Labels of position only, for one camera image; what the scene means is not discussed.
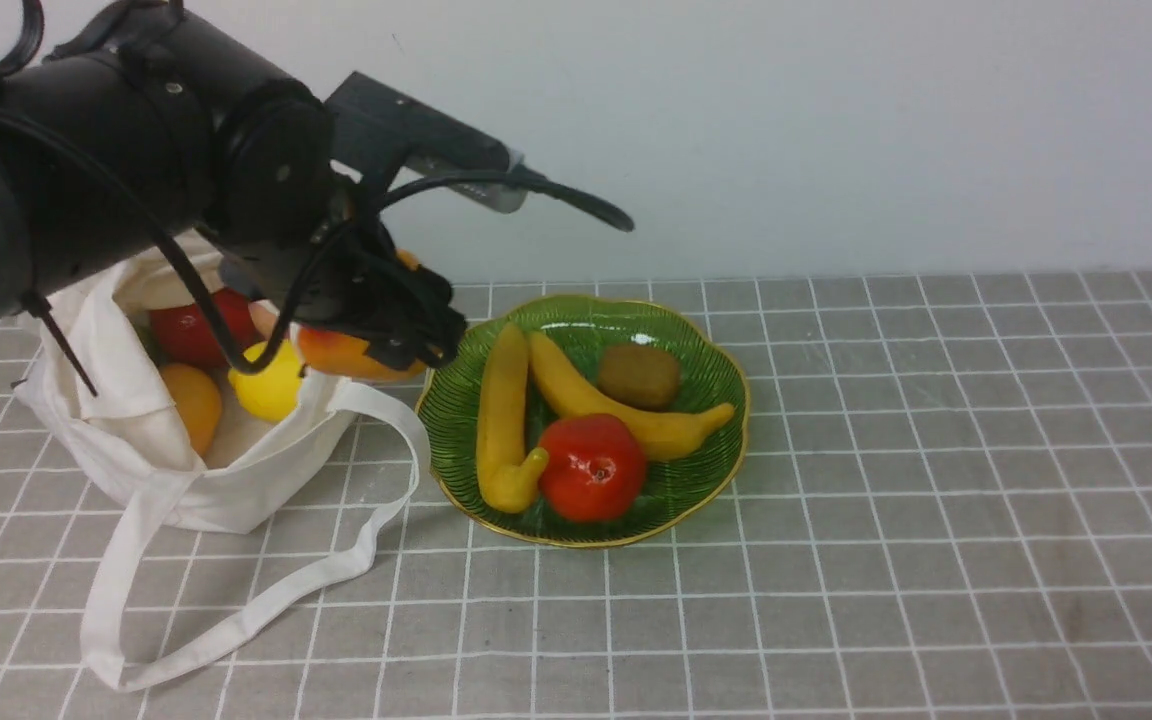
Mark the pale peach fruit in bag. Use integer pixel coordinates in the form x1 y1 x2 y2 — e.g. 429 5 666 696
248 300 279 340

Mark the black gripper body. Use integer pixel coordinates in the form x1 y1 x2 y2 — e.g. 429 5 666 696
219 219 468 369

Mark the red tomato on plate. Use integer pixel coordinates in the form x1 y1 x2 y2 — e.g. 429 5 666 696
538 414 647 523

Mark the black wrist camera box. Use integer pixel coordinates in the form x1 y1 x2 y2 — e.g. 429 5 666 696
325 71 544 217

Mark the right yellow banana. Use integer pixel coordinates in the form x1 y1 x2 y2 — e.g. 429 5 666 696
526 331 736 462

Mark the green glass plate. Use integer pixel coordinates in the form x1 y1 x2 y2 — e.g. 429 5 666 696
416 293 750 550

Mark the yellow banana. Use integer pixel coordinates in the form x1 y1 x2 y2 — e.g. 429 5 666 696
476 323 550 514
526 331 736 462

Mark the white cloth tote bag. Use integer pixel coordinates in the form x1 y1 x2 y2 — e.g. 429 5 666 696
15 249 433 692

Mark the brown kiwi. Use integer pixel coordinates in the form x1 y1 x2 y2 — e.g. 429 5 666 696
596 343 682 414

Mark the left yellow banana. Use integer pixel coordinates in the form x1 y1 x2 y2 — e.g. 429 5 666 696
476 323 550 514

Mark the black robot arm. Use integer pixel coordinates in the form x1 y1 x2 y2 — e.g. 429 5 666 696
0 1 467 374

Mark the red fruit in bag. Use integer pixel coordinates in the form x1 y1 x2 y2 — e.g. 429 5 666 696
147 288 262 370

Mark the yellow lemon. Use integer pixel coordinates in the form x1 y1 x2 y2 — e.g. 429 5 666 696
227 340 305 425

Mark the black cable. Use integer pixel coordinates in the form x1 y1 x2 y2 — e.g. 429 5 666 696
0 0 636 397

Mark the small orange fruit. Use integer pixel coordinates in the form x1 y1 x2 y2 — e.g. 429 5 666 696
159 363 223 457

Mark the orange red peach fruit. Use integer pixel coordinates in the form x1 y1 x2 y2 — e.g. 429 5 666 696
296 250 429 382

